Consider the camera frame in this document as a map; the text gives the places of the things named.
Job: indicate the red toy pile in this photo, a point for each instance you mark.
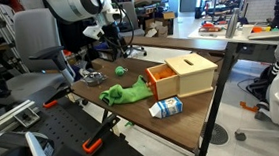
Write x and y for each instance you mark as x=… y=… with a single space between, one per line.
x=209 y=27

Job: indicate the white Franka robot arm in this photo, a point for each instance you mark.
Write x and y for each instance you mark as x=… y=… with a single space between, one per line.
x=70 y=4

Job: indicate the light wooden box with slot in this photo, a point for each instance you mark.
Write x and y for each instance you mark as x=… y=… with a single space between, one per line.
x=196 y=73

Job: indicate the blue white milk carton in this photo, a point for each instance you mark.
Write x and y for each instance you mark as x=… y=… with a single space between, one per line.
x=168 y=107

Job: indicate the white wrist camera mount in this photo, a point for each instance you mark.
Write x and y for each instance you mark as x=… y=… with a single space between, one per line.
x=93 y=31

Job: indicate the round metal clamp fixture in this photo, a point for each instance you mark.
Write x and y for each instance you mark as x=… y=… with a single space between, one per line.
x=94 y=79

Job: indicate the steel thermos bottle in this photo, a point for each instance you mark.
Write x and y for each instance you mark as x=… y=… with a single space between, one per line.
x=232 y=25

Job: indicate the grey flat tray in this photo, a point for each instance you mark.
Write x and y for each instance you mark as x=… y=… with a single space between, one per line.
x=265 y=35

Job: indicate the white paper cup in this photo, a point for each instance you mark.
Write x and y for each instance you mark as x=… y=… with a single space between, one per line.
x=247 y=31

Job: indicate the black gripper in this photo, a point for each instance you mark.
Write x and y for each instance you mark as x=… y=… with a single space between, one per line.
x=112 y=33

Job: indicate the aluminium bracket plate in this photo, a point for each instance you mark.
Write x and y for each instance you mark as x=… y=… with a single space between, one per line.
x=27 y=117

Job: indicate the black perforated mounting board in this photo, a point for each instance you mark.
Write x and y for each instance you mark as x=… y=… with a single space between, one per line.
x=66 y=124

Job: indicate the orange plastic floor piece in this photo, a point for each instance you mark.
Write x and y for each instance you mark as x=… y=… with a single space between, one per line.
x=248 y=107

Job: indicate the green microfibre cloth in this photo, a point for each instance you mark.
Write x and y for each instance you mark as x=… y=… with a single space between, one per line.
x=127 y=94

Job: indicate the round floor drain cover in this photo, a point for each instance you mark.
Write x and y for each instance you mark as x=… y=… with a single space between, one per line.
x=219 y=134

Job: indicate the cardboard boxes stack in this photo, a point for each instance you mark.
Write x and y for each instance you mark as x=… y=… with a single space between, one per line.
x=157 y=26

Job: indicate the aluminium extrusion rail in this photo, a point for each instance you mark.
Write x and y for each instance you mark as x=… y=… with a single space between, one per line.
x=8 y=115

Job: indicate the red lid wooden box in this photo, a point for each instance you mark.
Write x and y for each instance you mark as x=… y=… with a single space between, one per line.
x=163 y=87

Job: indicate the grey office chair with armrest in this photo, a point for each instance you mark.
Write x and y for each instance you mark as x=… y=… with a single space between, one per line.
x=37 y=39

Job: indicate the grey swivel chair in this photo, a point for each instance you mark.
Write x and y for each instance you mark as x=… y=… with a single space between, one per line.
x=137 y=24

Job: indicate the orange bowl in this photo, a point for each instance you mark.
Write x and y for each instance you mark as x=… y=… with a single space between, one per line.
x=257 y=29

